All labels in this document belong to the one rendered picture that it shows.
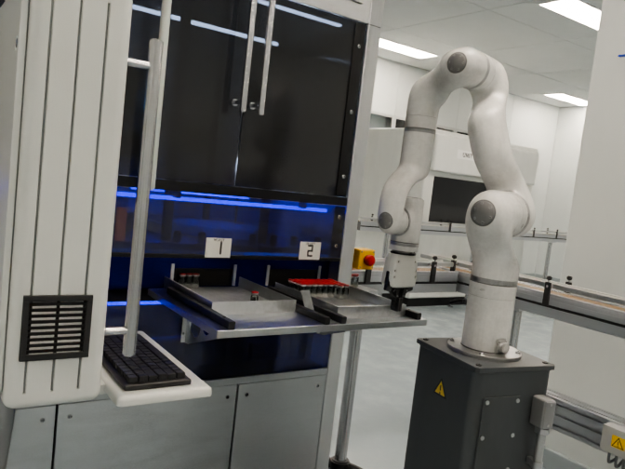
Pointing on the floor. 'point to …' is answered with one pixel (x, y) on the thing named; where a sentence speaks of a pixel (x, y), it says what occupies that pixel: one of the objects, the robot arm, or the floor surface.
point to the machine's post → (341, 270)
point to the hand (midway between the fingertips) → (396, 303)
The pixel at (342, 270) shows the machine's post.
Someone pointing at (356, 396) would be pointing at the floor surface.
